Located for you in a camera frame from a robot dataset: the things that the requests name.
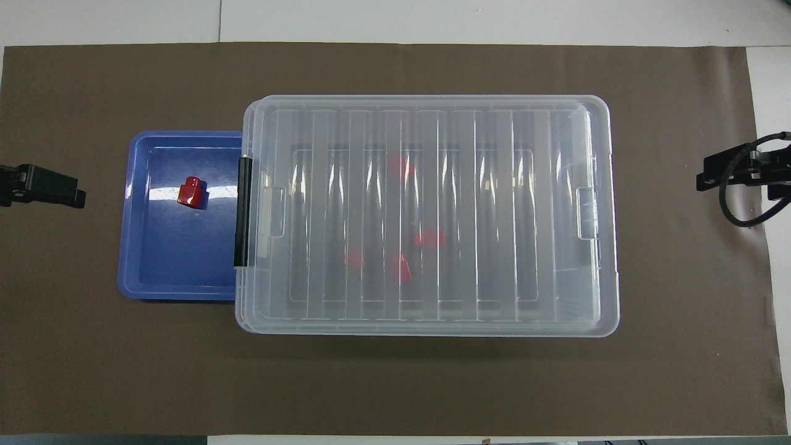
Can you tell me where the black box latch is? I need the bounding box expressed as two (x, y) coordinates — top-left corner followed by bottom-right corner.
(234, 156), (254, 268)

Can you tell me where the clear plastic storage box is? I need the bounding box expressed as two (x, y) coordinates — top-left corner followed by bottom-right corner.
(234, 95), (620, 338)

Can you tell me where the blue plastic tray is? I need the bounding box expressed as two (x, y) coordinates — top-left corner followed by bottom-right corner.
(117, 130), (245, 302)

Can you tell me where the black cable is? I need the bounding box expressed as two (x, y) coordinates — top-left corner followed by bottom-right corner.
(719, 132), (791, 228)

